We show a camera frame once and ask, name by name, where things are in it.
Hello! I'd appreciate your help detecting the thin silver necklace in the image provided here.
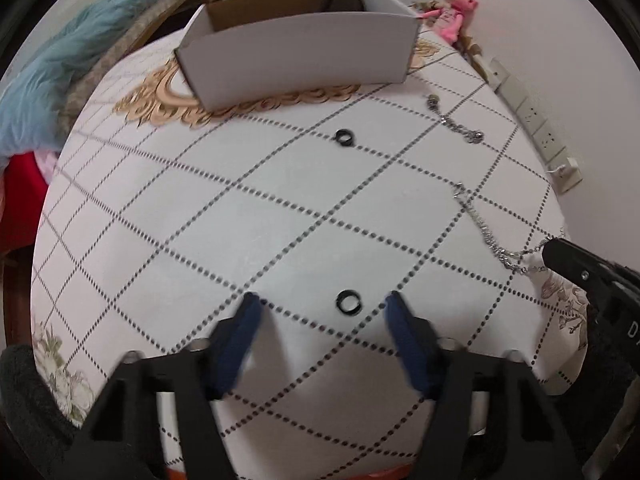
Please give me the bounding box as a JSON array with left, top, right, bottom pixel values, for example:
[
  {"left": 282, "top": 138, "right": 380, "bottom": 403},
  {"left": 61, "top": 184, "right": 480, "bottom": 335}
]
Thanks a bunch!
[{"left": 451, "top": 182, "right": 569, "bottom": 276}]

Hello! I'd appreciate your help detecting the silver charm bracelet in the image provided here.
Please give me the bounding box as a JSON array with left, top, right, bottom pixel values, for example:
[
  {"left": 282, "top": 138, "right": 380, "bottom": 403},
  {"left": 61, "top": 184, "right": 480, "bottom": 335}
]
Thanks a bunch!
[{"left": 425, "top": 93, "right": 485, "bottom": 146}]

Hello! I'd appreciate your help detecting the white cardboard box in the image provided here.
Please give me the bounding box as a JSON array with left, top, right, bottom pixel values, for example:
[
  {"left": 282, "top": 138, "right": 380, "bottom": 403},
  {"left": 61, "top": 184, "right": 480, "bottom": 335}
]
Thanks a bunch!
[{"left": 175, "top": 0, "right": 420, "bottom": 112}]

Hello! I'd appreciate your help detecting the patterned white tablecloth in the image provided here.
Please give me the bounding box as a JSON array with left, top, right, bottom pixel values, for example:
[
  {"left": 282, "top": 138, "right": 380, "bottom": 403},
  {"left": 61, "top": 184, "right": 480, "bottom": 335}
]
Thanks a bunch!
[{"left": 32, "top": 32, "right": 586, "bottom": 479}]

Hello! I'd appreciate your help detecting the red bed sheet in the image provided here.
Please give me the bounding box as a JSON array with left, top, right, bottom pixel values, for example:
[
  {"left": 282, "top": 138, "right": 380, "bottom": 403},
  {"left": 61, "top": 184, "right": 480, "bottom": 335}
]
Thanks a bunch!
[{"left": 1, "top": 152, "right": 48, "bottom": 252}]

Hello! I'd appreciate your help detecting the pink panther plush toy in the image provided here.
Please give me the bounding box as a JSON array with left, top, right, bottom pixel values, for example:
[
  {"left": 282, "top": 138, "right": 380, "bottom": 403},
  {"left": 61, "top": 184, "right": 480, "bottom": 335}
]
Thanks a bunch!
[{"left": 413, "top": 0, "right": 478, "bottom": 46}]

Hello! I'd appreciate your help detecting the light blue duvet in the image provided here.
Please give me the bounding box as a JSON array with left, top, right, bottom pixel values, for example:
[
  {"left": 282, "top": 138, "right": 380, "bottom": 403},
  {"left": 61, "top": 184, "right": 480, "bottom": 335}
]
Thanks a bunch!
[{"left": 1, "top": 0, "right": 158, "bottom": 166}]

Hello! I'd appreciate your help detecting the bed with patterned mattress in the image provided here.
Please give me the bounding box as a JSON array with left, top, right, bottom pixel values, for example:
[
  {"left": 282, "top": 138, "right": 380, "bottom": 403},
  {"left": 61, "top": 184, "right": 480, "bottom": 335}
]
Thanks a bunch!
[{"left": 58, "top": 0, "right": 186, "bottom": 134}]

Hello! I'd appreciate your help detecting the white charger with cable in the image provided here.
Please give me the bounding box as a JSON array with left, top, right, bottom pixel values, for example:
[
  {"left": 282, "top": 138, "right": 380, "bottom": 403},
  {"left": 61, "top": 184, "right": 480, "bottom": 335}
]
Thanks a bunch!
[{"left": 547, "top": 156, "right": 579, "bottom": 181}]

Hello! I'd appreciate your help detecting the white wall power strip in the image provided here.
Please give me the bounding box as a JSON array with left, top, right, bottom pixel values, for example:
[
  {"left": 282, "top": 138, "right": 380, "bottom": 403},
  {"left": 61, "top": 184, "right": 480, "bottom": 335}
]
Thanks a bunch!
[{"left": 473, "top": 55, "right": 582, "bottom": 194}]

